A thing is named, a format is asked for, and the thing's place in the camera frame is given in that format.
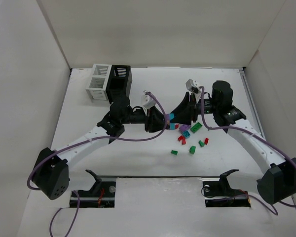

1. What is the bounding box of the purple butterfly lego brick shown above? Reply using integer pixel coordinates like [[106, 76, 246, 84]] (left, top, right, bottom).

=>
[[165, 114, 170, 125]]

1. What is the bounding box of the teal long lego brick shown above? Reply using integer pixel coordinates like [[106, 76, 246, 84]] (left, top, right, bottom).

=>
[[168, 113, 176, 131]]

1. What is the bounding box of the purple round lego brick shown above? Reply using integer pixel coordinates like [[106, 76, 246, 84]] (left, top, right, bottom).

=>
[[179, 124, 191, 133]]

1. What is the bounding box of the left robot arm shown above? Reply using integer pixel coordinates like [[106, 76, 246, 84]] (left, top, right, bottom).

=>
[[27, 92, 160, 200]]

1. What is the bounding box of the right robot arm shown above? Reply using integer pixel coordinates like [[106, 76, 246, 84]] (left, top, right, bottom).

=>
[[172, 79, 296, 204]]

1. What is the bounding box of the green flat lego plate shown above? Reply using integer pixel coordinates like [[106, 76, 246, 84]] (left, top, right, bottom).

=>
[[190, 122, 203, 133]]

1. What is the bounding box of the teal square lego brick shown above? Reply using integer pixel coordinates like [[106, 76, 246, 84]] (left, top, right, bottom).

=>
[[182, 131, 190, 139]]

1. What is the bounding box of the green slope lego piece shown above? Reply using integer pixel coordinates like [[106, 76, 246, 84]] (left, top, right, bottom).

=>
[[198, 140, 205, 147]]

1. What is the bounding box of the green stepped lego brick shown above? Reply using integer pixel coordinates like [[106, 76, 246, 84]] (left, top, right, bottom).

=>
[[189, 146, 196, 155]]

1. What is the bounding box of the black slatted container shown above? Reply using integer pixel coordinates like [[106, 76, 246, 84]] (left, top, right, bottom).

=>
[[106, 65, 132, 104]]

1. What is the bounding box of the white slatted container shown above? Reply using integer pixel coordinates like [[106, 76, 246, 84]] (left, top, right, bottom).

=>
[[86, 64, 112, 101]]

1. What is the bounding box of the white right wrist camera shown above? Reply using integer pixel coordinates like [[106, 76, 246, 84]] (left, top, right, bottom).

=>
[[185, 79, 202, 103]]

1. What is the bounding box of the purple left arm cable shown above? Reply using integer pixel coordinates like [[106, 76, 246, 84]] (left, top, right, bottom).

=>
[[27, 91, 169, 237]]

